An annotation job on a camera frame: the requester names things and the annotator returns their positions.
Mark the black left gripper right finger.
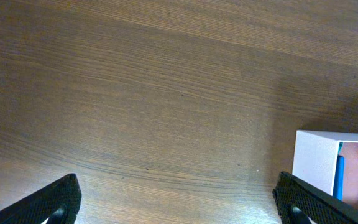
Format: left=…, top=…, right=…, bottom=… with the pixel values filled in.
left=273, top=172, right=358, bottom=224

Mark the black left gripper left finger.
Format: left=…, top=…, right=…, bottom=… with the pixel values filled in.
left=0, top=174, right=81, bottom=224

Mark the green Colgate toothpaste tube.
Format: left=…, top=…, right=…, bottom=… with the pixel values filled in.
left=338, top=142, right=344, bottom=155

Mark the blue disposable razor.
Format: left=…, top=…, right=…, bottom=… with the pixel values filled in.
left=333, top=155, right=345, bottom=200

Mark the white cardboard box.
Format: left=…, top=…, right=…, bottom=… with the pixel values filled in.
left=292, top=130, right=358, bottom=209

